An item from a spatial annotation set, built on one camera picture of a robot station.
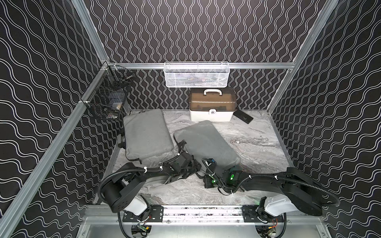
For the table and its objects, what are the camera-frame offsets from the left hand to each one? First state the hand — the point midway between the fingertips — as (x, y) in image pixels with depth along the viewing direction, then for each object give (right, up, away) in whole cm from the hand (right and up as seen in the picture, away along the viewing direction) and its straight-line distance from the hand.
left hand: (200, 166), depth 86 cm
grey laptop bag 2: (+3, +14, +14) cm, 20 cm away
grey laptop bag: (-37, +17, +19) cm, 45 cm away
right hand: (+1, -7, -2) cm, 8 cm away
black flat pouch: (+35, +30, +27) cm, 54 cm away
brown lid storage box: (+15, +40, +27) cm, 50 cm away
